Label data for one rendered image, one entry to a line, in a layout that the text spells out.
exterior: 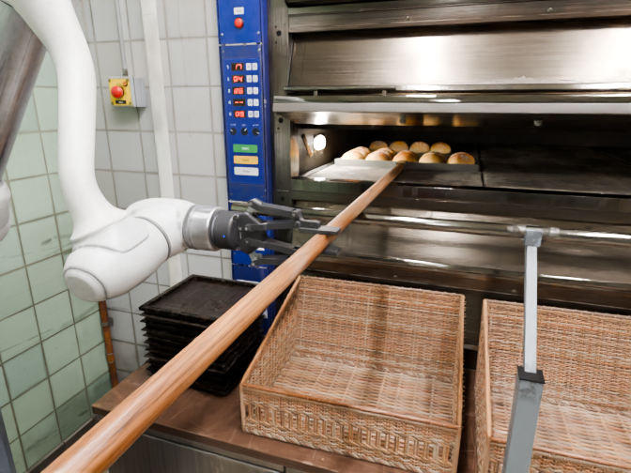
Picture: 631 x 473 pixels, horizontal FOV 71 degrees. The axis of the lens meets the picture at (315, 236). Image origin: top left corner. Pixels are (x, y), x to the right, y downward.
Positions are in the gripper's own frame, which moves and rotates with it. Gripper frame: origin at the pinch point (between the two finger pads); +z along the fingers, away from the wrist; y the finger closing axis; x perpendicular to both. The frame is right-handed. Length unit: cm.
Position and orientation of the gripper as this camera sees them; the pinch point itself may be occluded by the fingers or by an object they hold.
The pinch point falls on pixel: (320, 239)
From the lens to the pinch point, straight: 79.5
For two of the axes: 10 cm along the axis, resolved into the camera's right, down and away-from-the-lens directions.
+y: 0.0, 9.6, 2.9
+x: -3.3, 2.8, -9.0
